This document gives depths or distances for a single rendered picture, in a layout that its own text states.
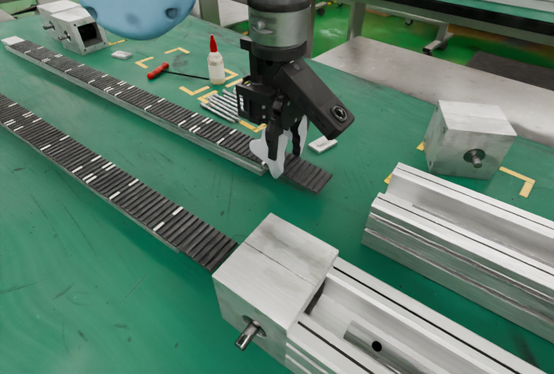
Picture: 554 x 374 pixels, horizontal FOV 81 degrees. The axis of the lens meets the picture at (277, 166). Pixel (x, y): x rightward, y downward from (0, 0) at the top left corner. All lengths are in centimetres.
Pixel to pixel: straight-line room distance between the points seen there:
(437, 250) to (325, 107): 22
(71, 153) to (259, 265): 42
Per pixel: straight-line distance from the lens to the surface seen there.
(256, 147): 51
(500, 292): 46
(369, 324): 39
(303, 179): 52
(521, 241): 50
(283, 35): 40
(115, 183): 56
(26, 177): 71
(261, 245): 36
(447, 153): 61
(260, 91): 45
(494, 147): 62
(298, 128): 51
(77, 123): 81
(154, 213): 50
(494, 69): 322
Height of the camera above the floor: 117
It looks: 42 degrees down
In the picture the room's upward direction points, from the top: straight up
